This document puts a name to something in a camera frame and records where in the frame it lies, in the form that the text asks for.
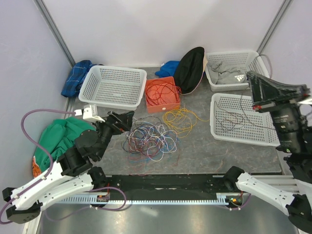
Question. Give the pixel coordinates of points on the orange square box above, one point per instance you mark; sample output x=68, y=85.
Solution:
x=161, y=94

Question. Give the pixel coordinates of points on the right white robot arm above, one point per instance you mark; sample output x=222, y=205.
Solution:
x=295, y=137

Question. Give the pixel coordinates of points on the left white plastic basket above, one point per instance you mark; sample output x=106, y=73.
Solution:
x=113, y=87

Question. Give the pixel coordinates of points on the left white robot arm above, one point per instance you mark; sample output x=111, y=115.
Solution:
x=72, y=173

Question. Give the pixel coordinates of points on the green shirt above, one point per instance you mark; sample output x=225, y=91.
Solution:
x=56, y=139

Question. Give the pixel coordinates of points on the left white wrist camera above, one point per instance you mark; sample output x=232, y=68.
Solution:
x=89, y=113

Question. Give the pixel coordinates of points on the blue plaid cloth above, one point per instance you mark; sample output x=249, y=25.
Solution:
x=76, y=78

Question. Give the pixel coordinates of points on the far right white basket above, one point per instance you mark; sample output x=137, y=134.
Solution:
x=245, y=60

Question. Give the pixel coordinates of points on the bright blue cloth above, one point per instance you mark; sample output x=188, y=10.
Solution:
x=168, y=69

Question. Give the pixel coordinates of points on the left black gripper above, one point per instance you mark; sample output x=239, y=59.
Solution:
x=125, y=121

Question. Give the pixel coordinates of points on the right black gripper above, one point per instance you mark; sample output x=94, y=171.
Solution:
x=263, y=89

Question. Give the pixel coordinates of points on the black bucket hat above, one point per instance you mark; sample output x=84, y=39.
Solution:
x=190, y=70

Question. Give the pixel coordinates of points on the grey adidas garment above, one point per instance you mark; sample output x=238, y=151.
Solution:
x=222, y=73

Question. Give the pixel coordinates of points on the slotted cable duct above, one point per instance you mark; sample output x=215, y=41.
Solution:
x=165, y=197

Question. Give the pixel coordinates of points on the near right white basket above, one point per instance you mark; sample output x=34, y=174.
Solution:
x=233, y=119

